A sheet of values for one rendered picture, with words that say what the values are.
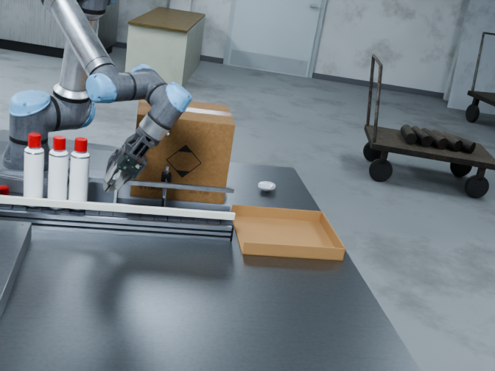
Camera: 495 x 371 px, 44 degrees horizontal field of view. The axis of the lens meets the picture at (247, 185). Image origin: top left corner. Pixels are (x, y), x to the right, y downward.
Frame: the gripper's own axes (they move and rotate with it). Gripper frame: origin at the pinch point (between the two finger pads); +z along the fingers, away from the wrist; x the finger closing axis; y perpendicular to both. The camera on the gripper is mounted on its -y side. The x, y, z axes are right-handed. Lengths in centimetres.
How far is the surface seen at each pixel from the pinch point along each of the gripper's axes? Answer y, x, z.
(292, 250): 13, 50, -18
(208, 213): 4.6, 26.7, -10.9
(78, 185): 2.8, -7.2, 3.3
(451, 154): -276, 259, -77
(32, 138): 1.8, -23.9, -1.0
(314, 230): -5, 62, -22
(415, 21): -688, 336, -204
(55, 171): 3.1, -14.3, 3.1
